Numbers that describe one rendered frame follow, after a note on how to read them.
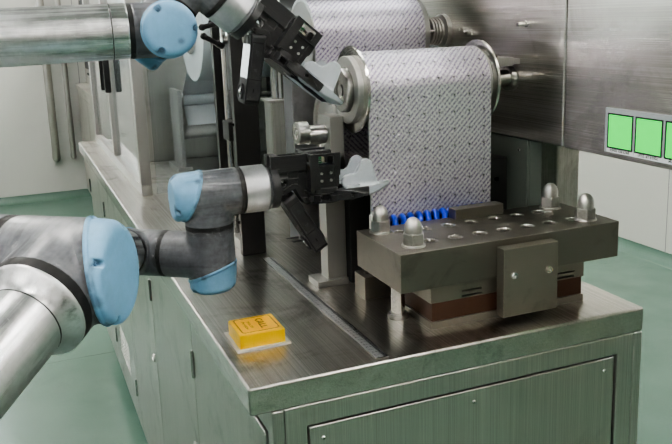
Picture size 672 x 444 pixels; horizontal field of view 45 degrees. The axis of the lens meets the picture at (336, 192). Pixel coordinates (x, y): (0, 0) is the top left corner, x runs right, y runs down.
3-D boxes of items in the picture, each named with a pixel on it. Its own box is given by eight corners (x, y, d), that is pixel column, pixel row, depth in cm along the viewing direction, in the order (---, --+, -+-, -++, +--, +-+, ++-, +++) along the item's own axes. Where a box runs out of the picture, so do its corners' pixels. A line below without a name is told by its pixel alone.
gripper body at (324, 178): (345, 152, 129) (273, 159, 125) (346, 204, 131) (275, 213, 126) (327, 145, 136) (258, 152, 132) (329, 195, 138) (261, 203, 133)
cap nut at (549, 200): (535, 206, 144) (535, 182, 143) (552, 204, 145) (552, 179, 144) (547, 211, 140) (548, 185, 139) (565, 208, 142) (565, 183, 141)
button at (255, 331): (228, 334, 124) (227, 320, 124) (271, 327, 127) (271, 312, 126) (240, 351, 118) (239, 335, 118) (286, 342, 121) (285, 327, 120)
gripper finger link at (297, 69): (326, 84, 129) (282, 50, 126) (321, 92, 129) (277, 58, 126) (319, 85, 133) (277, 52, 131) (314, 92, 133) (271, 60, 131)
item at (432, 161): (370, 227, 138) (368, 119, 134) (488, 210, 146) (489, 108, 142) (372, 227, 137) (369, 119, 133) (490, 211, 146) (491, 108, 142)
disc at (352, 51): (335, 127, 146) (332, 44, 143) (338, 127, 147) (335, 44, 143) (369, 138, 133) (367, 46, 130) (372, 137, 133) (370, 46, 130)
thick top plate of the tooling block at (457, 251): (357, 265, 133) (356, 230, 132) (557, 233, 148) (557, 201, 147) (400, 294, 119) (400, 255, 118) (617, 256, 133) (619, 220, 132)
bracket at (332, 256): (306, 281, 148) (298, 115, 142) (338, 276, 151) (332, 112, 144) (315, 289, 144) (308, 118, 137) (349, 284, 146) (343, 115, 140)
